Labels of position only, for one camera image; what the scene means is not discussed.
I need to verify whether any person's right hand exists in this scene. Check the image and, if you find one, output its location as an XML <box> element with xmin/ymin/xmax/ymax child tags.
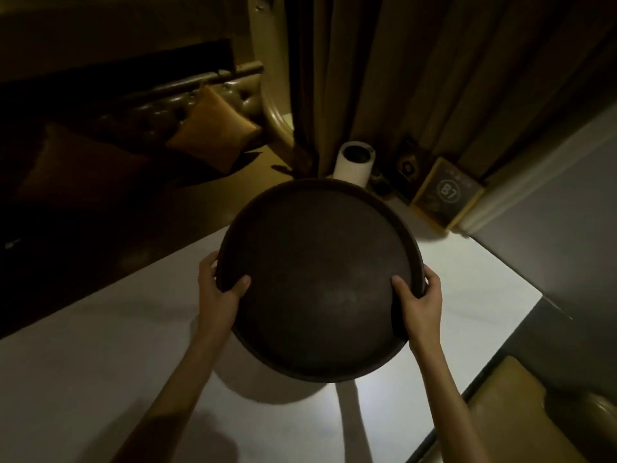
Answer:
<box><xmin>391</xmin><ymin>265</ymin><xmax>443</xmax><ymax>353</ymax></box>

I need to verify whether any white paper towel roll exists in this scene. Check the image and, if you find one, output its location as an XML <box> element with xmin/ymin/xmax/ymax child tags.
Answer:
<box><xmin>333</xmin><ymin>141</ymin><xmax>376</xmax><ymax>186</ymax></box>

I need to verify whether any brown curtain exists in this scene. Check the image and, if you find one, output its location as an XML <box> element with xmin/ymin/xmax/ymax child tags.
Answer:
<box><xmin>283</xmin><ymin>0</ymin><xmax>617</xmax><ymax>181</ymax></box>

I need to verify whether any dark square cushion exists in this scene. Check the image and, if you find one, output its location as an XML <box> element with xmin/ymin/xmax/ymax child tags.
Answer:
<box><xmin>13</xmin><ymin>121</ymin><xmax>154</xmax><ymax>215</ymax></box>

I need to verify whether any round dark tray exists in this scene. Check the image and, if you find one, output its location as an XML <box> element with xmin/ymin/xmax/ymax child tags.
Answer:
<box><xmin>215</xmin><ymin>177</ymin><xmax>427</xmax><ymax>383</ymax></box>

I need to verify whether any person's left hand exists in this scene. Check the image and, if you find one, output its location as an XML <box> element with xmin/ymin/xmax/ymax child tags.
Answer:
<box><xmin>197</xmin><ymin>250</ymin><xmax>252</xmax><ymax>337</ymax></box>

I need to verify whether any tan square cushion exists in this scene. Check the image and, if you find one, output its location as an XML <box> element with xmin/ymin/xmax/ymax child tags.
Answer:
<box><xmin>166</xmin><ymin>85</ymin><xmax>262</xmax><ymax>175</ymax></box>

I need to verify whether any tan leather seat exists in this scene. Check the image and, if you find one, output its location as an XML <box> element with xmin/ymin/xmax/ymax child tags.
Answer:
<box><xmin>418</xmin><ymin>356</ymin><xmax>617</xmax><ymax>463</ymax></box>

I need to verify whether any framed table sign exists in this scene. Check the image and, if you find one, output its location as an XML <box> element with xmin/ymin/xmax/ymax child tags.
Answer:
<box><xmin>410</xmin><ymin>157</ymin><xmax>486</xmax><ymax>233</ymax></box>

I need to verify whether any small dark ashtray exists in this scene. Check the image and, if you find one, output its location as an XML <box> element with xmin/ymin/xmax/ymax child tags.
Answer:
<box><xmin>396</xmin><ymin>156</ymin><xmax>421</xmax><ymax>179</ymax></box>

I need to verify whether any person's left forearm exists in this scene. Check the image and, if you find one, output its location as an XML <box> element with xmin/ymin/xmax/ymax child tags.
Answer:
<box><xmin>110</xmin><ymin>326</ymin><xmax>233</xmax><ymax>463</ymax></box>

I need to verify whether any person's right forearm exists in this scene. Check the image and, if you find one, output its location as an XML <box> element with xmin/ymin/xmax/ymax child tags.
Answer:
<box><xmin>409</xmin><ymin>338</ymin><xmax>493</xmax><ymax>463</ymax></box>

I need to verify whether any tufted leather sofa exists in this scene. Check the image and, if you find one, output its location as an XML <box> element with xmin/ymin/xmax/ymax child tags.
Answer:
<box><xmin>0</xmin><ymin>61</ymin><xmax>265</xmax><ymax>198</ymax></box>

